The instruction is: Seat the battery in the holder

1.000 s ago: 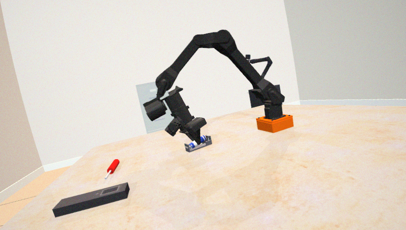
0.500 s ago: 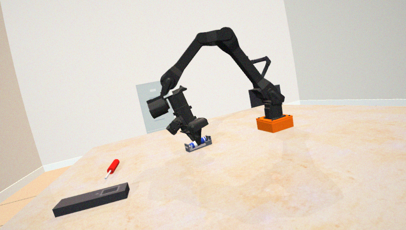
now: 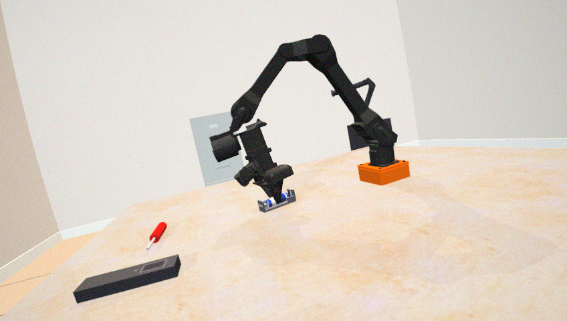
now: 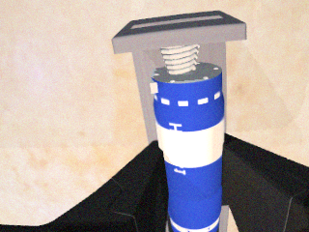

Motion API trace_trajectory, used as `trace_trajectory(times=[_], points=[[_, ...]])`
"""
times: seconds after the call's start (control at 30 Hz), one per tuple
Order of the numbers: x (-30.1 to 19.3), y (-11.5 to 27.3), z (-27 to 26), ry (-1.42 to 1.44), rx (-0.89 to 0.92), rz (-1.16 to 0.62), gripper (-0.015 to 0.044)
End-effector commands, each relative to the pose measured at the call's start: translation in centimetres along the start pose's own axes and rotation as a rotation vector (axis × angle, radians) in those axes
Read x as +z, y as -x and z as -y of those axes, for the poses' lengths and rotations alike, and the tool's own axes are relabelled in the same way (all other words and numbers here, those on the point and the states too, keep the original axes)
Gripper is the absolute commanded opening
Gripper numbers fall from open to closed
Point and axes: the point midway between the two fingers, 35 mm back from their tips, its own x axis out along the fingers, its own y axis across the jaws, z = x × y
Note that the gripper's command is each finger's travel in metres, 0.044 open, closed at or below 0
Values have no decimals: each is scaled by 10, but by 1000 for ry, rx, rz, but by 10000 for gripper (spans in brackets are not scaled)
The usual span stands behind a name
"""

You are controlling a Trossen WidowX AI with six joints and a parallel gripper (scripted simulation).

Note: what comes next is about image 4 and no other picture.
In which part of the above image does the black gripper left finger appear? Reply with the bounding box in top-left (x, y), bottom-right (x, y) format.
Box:
top-left (0, 139), bottom-right (169, 232)

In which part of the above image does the blue and white battery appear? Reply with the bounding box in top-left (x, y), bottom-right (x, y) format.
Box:
top-left (152, 63), bottom-right (224, 232)

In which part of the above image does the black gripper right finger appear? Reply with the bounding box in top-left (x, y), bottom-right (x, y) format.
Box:
top-left (221, 132), bottom-right (309, 232)

